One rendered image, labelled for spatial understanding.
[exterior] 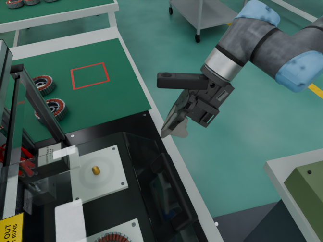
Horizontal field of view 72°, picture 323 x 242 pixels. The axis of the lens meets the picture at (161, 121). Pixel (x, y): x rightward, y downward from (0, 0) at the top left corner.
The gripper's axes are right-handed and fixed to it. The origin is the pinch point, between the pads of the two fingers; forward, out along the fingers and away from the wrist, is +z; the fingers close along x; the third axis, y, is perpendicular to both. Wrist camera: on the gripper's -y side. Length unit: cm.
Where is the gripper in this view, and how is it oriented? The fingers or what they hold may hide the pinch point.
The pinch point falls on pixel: (161, 132)
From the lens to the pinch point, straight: 57.8
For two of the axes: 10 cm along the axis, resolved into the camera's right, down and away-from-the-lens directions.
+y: 8.5, 4.6, 2.6
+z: -5.2, 7.4, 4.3
